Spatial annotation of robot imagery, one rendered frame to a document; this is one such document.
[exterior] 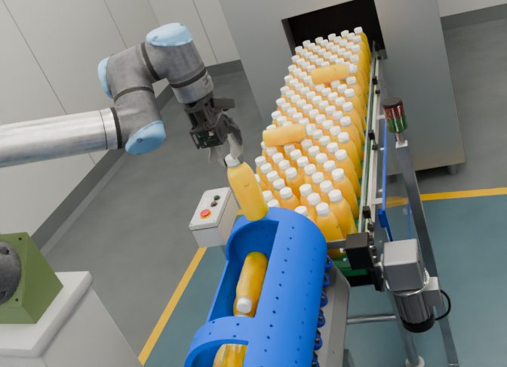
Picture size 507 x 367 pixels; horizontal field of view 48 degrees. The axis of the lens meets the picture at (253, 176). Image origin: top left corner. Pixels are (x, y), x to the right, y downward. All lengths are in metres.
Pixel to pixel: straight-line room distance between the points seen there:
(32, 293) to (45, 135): 0.78
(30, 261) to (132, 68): 0.81
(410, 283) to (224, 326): 0.79
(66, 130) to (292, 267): 0.63
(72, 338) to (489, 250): 2.06
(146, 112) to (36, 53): 3.78
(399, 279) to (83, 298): 1.02
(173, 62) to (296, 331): 0.65
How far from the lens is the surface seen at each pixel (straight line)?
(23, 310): 1.89
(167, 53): 1.28
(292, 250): 1.48
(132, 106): 1.25
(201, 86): 1.31
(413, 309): 2.01
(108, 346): 2.09
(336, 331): 1.69
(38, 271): 1.91
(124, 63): 1.30
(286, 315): 1.34
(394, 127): 1.89
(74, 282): 1.97
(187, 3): 6.24
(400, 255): 1.88
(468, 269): 3.05
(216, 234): 1.92
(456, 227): 3.30
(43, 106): 4.92
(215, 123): 1.33
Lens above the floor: 2.10
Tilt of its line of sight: 29 degrees down
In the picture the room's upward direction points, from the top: 22 degrees counter-clockwise
